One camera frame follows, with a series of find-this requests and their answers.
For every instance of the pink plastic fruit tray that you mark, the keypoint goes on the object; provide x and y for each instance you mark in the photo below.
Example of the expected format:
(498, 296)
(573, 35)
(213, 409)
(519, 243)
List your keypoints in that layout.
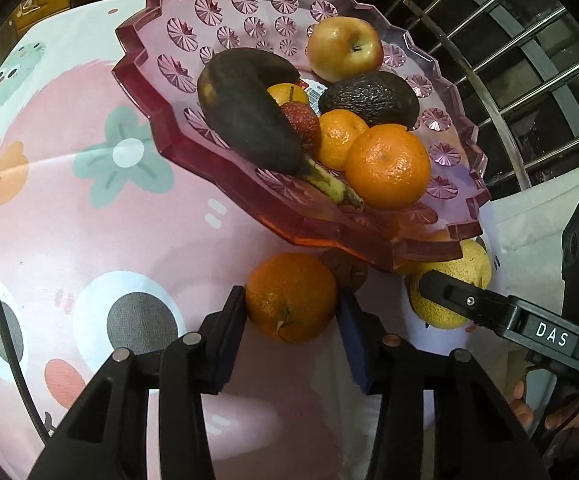
(168, 43)

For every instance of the cartoon printed tablecloth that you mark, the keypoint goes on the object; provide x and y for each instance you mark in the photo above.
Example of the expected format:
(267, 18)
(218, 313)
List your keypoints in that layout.
(126, 217)

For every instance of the overripe dark banana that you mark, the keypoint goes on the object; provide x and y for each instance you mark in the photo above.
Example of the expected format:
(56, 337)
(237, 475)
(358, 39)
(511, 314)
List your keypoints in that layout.
(234, 98)

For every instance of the person right hand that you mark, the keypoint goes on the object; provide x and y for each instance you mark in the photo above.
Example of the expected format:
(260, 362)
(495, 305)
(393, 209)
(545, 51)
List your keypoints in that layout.
(524, 413)

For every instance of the large orange with stem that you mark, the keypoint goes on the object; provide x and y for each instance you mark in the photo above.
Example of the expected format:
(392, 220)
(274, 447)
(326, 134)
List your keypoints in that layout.
(291, 297)

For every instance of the yellow red apple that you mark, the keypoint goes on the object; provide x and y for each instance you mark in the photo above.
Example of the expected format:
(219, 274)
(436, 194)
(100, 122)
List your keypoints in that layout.
(344, 47)

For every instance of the small orange kumquat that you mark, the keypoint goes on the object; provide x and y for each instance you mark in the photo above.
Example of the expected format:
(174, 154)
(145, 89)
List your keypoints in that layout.
(285, 93)

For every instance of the white curtain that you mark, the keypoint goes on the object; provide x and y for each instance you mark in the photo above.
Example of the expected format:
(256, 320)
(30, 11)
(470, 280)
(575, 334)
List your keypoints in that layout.
(528, 226)

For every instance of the brown shrivelled fruit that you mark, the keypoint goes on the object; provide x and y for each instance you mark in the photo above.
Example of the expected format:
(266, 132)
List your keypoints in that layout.
(348, 271)

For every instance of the metal window grille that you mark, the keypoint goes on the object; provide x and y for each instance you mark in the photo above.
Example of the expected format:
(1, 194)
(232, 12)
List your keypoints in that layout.
(526, 53)

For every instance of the yellow spotted pear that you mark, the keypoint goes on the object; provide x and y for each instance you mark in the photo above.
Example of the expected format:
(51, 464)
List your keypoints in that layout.
(473, 268)

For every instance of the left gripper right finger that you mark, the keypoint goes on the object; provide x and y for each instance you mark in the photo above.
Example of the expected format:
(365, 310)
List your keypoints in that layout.
(477, 435)

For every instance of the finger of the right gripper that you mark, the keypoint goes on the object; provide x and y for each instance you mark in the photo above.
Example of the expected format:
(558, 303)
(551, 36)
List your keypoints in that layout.
(483, 307)

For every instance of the small red lychee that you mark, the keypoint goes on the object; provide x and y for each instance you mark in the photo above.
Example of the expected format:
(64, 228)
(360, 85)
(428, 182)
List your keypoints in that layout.
(305, 123)

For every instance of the dark avocado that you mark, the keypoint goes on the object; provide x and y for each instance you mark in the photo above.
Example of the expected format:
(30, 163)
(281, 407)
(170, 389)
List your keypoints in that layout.
(377, 97)

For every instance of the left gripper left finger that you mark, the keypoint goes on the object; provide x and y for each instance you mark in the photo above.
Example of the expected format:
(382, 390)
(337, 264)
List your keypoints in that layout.
(197, 363)

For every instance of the small mandarin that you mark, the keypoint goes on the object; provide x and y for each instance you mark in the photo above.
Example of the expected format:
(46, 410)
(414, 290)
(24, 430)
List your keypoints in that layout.
(339, 129)

